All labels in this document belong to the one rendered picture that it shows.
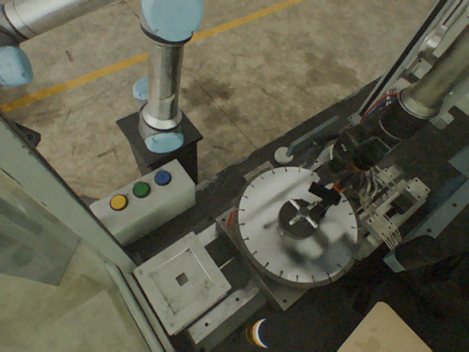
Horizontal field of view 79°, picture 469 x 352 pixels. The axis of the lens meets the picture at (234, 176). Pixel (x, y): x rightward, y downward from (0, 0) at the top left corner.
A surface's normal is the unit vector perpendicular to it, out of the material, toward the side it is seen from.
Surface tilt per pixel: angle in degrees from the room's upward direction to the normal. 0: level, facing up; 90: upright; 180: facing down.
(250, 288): 0
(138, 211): 0
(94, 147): 0
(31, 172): 90
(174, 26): 82
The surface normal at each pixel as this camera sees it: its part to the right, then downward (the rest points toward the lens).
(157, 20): 0.35, 0.77
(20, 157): 0.60, 0.73
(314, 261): 0.10, -0.48
